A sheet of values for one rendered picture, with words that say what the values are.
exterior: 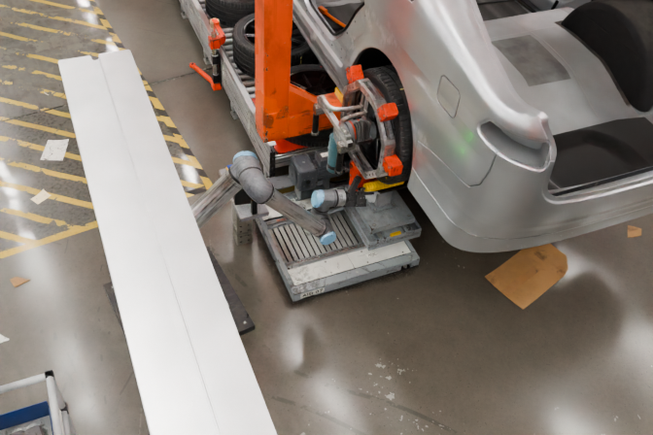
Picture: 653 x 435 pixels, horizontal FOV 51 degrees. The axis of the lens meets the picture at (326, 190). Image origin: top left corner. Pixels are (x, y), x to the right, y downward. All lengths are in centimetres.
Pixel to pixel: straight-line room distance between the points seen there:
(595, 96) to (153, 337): 397
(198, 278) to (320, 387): 321
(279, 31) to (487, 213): 149
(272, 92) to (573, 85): 177
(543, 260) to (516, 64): 125
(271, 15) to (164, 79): 212
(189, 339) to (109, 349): 343
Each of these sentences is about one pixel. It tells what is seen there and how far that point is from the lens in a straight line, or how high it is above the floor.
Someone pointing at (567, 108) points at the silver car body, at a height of 95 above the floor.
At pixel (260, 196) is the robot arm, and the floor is 101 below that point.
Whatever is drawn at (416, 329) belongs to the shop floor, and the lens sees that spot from 405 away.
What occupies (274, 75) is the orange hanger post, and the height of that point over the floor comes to 101.
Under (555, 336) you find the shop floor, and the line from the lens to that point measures 427.
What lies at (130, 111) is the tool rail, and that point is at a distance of 75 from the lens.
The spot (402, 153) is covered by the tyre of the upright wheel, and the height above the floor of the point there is 92.
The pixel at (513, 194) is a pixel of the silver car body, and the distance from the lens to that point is 309.
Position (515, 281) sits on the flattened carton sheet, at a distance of 442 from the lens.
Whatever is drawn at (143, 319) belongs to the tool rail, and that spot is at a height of 282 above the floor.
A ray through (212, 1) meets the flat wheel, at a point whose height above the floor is 44.
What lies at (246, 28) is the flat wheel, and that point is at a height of 49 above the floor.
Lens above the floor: 327
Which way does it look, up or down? 44 degrees down
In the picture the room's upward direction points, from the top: 6 degrees clockwise
